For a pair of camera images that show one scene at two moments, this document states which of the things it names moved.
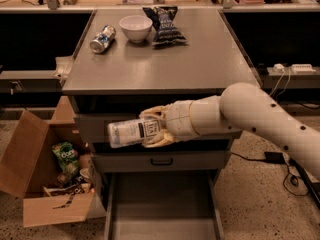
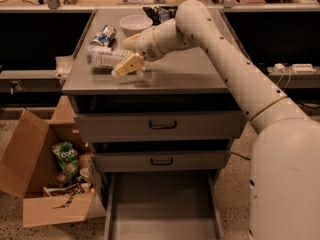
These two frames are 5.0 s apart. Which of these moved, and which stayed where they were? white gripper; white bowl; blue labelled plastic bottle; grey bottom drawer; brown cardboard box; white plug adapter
Moved: white gripper; blue labelled plastic bottle
Stayed: grey bottom drawer; white plug adapter; white bowl; brown cardboard box
